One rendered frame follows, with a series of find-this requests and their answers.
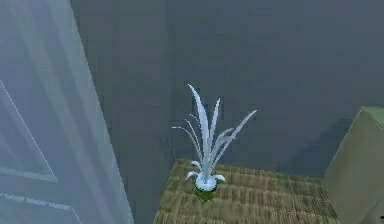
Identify white house plant in pot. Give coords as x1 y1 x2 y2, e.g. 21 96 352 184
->
171 83 258 202

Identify white panelled room door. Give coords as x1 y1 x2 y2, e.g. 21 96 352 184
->
0 0 135 224

